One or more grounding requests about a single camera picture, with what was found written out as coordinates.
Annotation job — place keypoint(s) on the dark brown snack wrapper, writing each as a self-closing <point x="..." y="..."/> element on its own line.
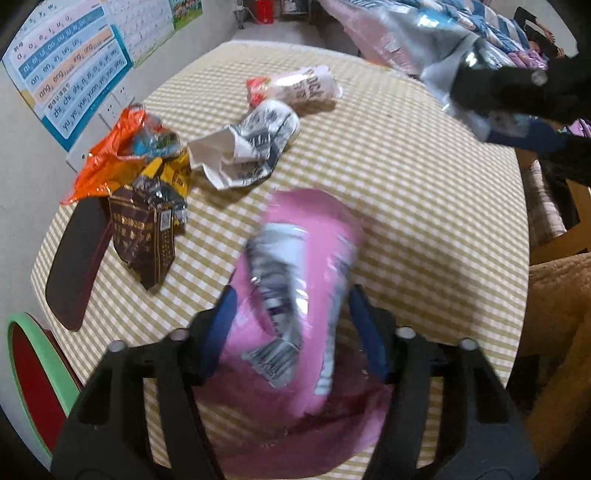
<point x="143" y="235"/>

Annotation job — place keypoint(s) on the green chart wall poster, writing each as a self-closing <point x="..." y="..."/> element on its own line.
<point x="184" y="8"/>

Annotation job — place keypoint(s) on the pink bed sheet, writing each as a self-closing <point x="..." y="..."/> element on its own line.
<point x="364" y="27"/>

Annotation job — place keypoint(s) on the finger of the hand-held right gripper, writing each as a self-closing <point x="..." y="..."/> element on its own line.
<point x="508" y="87"/>
<point x="531" y="138"/>

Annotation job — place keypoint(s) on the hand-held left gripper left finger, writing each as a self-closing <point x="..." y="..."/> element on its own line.
<point x="217" y="337"/>

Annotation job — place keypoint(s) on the yellow snack wrapper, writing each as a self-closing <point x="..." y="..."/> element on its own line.
<point x="178" y="173"/>

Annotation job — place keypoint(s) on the blue pinyin wall poster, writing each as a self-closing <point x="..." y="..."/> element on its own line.
<point x="69" y="69"/>

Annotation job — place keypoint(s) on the white pink chart wall poster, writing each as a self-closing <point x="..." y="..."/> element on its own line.
<point x="138" y="27"/>

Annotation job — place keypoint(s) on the pink snack wrapper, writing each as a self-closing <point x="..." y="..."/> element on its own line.
<point x="304" y="217"/>

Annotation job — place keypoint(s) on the crumpled silver white wrapper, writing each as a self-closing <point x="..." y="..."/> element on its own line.
<point x="258" y="134"/>

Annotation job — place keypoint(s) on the red bin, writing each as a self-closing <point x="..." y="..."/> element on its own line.
<point x="263" y="11"/>

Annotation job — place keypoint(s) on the orange snack wrapper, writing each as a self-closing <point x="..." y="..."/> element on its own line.
<point x="101" y="161"/>

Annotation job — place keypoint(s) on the beige plush blanket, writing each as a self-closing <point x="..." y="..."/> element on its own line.
<point x="558" y="323"/>

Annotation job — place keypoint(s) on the green rimmed trash can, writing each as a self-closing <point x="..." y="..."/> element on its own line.
<point x="37" y="383"/>

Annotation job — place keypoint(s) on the blue checked quilt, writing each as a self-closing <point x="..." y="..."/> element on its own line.
<point x="498" y="32"/>

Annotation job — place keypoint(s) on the white snack packet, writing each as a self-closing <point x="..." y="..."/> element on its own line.
<point x="304" y="90"/>

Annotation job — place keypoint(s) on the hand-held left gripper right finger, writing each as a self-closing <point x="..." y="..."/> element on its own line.
<point x="369" y="337"/>

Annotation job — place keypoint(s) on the silver blue foil wrapper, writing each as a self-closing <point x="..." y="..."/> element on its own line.
<point x="443" y="60"/>

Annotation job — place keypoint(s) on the wooden chair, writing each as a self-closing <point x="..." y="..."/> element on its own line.
<point x="572" y="240"/>

